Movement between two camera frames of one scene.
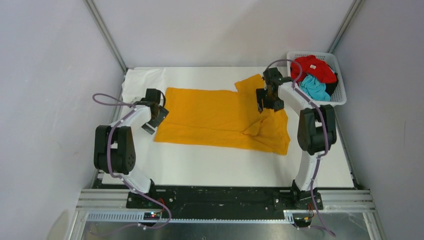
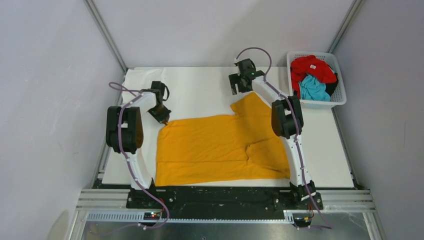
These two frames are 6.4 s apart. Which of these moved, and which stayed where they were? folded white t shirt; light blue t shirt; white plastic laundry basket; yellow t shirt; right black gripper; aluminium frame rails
Moved: right black gripper; yellow t shirt
Stayed: white plastic laundry basket; aluminium frame rails; light blue t shirt; folded white t shirt
